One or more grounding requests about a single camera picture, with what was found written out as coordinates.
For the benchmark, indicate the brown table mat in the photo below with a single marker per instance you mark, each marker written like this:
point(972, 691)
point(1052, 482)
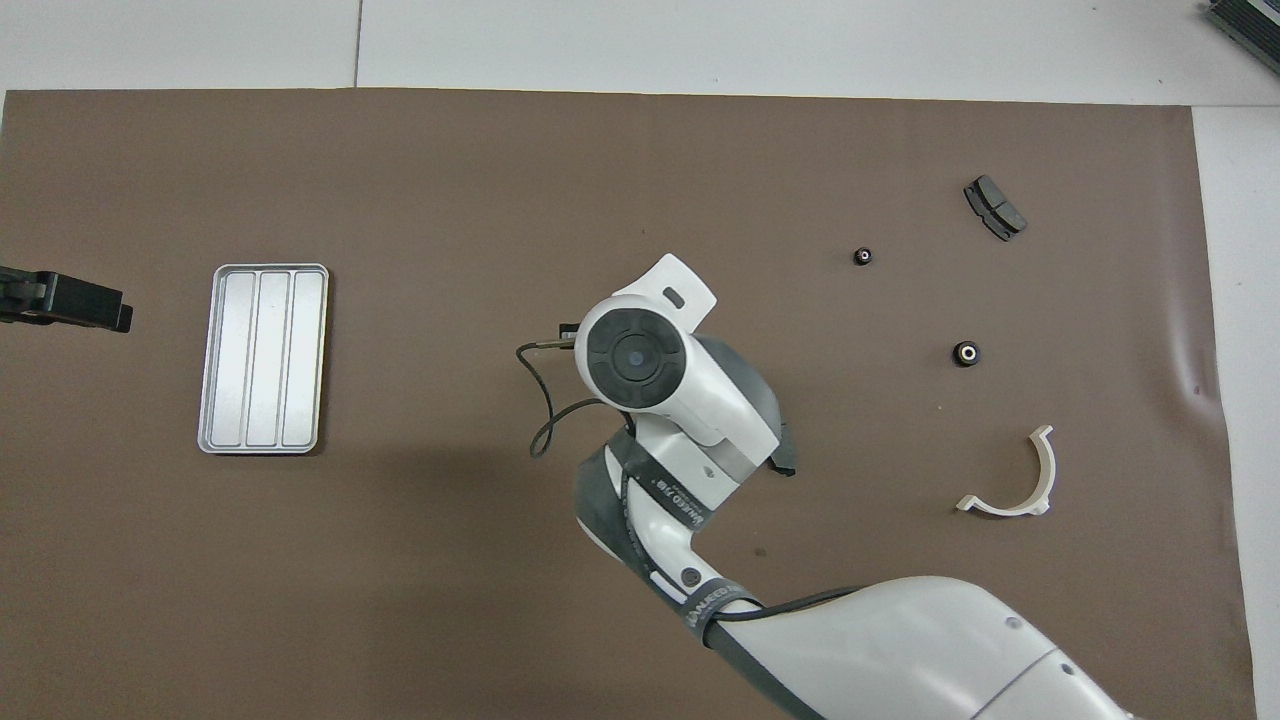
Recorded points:
point(450, 180)

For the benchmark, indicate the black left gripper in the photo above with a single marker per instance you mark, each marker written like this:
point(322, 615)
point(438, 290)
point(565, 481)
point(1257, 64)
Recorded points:
point(22, 295)

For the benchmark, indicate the black ribbed device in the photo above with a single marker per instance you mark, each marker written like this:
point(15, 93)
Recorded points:
point(1250, 25)

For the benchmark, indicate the dark grey brake pad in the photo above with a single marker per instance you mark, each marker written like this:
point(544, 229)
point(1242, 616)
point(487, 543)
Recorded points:
point(995, 207)
point(788, 462)

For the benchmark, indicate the white curved plastic bracket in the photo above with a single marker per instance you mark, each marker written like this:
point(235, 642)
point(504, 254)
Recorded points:
point(1045, 470)

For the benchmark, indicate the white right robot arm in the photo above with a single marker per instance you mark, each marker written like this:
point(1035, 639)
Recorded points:
point(900, 650)

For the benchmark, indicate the silver metal tray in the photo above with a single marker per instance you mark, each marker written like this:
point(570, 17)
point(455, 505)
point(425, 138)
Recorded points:
point(262, 360)

